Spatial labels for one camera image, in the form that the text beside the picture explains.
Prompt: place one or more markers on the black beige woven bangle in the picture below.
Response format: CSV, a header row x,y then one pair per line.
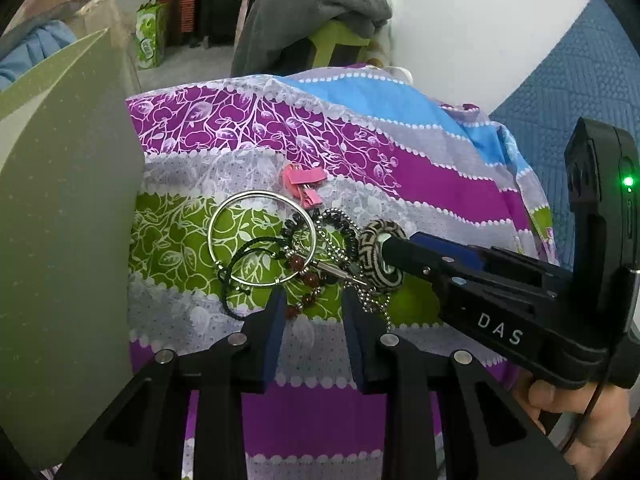
x,y
367,260

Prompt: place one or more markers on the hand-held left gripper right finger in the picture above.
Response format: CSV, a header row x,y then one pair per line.
x,y
357,347

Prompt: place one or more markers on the striped floral printed blanket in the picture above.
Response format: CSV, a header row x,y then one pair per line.
x,y
435,170

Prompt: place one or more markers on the silver metal bangle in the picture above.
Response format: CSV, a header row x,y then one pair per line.
x,y
260,193

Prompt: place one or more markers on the small silver black rod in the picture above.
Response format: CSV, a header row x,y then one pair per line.
x,y
330,271

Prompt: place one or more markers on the orange black suitcase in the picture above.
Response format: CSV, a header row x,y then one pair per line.
x,y
187,15

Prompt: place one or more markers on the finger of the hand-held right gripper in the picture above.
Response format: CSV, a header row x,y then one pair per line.
x,y
460,252
415,260

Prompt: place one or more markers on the person's right hand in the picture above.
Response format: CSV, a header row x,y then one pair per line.
x,y
615,420

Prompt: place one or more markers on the light blue cloth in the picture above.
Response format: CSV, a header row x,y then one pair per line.
x,y
35,50

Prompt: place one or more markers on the green plastic stool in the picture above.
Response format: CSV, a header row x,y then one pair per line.
x,y
325,45

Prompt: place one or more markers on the green yellow floral cloth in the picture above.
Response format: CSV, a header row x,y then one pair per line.
x,y
382,35

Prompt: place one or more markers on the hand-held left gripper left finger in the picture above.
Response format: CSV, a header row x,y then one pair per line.
x,y
272,345

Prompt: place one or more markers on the pink beige pillow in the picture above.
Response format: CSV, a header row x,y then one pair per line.
x,y
50,2

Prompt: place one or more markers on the grey clothes pile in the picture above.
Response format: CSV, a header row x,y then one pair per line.
x,y
280,20

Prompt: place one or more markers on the beige bed sheet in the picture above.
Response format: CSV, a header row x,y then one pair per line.
x,y
107,20

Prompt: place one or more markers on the green printed bag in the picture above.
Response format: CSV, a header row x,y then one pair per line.
x,y
150,35

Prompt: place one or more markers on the pink hair clip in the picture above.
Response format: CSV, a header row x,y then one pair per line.
x,y
305,176
311,199

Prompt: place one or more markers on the blue quilted blanket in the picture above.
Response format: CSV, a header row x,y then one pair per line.
x,y
565,70

